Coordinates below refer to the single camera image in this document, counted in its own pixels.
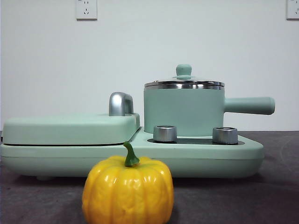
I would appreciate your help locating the mint green breakfast maker base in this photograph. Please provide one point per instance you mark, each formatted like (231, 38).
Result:
(163, 161)

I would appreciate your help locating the yellow toy pumpkin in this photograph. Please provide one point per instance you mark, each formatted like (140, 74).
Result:
(128, 193)

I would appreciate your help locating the mint green griddle cover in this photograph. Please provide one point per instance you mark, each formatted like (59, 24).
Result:
(70, 128)

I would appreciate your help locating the white wall socket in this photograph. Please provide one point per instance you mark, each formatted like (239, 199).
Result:
(86, 9)
(293, 9)

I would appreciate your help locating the black control panel strip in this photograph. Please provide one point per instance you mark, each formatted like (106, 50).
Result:
(194, 141)

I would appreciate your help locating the silver control knob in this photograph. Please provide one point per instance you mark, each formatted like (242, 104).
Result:
(164, 134)
(225, 135)

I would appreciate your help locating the glass lid with mint knob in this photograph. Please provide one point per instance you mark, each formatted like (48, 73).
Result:
(183, 70)

